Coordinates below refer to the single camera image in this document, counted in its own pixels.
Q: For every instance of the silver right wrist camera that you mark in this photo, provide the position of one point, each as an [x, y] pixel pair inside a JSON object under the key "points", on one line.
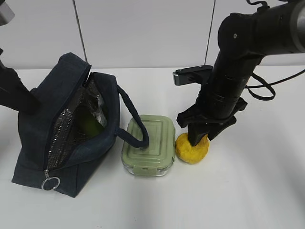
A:
{"points": [[198, 74]]}

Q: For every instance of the green lid glass container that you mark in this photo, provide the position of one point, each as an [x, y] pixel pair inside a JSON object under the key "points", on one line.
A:
{"points": [[159, 156]]}

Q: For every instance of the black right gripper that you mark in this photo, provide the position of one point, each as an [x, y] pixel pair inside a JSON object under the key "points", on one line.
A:
{"points": [[199, 123]]}

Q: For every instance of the dark blue lunch bag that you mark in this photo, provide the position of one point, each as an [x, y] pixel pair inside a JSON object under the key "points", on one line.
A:
{"points": [[55, 154]]}

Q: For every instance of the yellow toy pear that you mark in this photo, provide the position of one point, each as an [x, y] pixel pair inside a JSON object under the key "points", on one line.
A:
{"points": [[191, 154]]}

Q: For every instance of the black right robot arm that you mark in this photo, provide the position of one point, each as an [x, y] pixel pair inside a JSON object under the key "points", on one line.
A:
{"points": [[243, 40]]}

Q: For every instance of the green toy cucumber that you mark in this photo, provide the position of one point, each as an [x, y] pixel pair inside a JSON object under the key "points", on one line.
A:
{"points": [[88, 124]]}

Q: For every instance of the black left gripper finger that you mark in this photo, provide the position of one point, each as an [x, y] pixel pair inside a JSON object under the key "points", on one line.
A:
{"points": [[13, 93]]}

